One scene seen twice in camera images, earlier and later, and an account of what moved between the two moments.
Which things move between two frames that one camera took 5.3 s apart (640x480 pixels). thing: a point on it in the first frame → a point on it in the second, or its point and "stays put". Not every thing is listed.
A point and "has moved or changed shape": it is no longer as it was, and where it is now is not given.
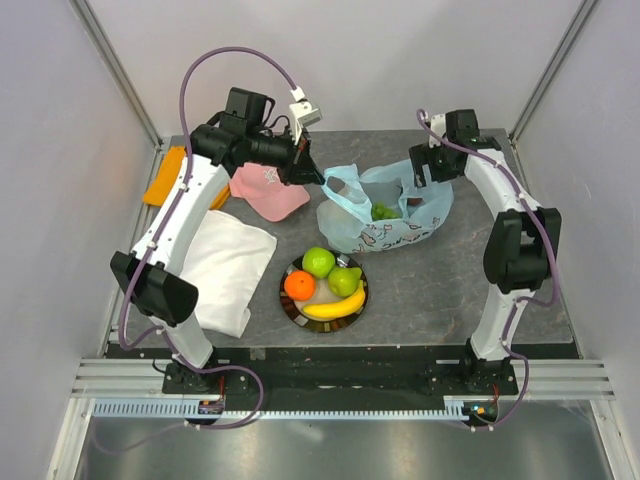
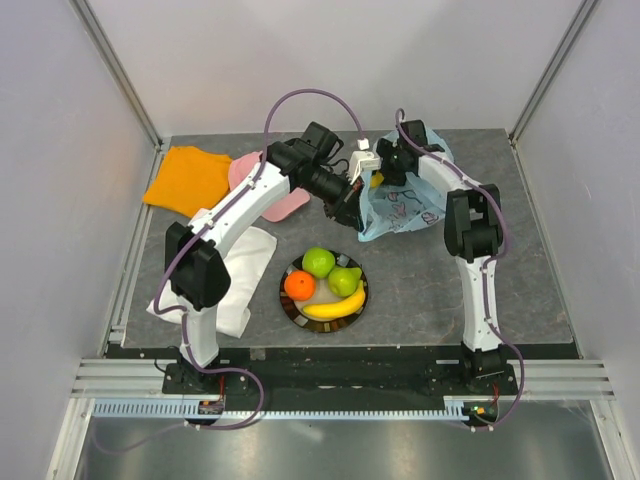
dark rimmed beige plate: x=322 y=295 stays put
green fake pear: x=344 y=281 stays put
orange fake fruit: x=299 y=285 stays put
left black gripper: x=301 y=170 → x=346 y=209
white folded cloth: x=227 y=264 stays put
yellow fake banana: x=346 y=305 stays put
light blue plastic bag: x=381 y=210 has moved or changed shape
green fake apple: x=318 y=262 stays put
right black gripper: x=421 y=155 → x=384 y=149
